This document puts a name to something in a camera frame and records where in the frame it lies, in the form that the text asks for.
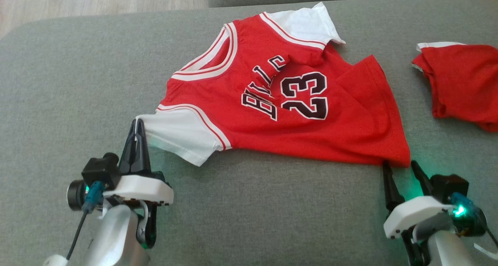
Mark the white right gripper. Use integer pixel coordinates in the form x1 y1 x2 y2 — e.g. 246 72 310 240
382 159 456 240

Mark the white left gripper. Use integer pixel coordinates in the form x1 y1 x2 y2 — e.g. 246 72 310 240
103 118 174 207

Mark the red shorts white stripe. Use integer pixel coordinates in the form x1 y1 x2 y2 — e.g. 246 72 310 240
412 42 498 133

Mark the red number 23 jersey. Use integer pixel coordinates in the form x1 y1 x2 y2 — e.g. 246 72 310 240
135 2 412 168

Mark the large grey sofa seat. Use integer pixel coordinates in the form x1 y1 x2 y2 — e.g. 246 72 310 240
0 0 498 266

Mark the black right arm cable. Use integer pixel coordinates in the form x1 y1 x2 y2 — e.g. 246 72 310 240
451 192 498 261

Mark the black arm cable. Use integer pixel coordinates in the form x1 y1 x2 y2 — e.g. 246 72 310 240
451 192 498 261
65 180 106 261

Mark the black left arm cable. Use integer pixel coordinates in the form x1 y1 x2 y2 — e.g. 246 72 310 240
65 180 106 261

